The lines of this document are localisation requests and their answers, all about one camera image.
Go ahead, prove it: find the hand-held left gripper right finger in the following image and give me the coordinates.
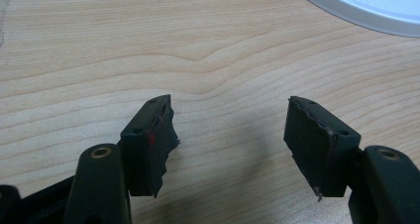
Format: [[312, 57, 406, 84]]
[[282, 95, 420, 224]]

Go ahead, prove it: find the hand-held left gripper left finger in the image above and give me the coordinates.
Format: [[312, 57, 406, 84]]
[[62, 93, 181, 224]]

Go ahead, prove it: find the white round plate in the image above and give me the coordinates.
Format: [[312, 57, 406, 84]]
[[290, 0, 420, 39]]

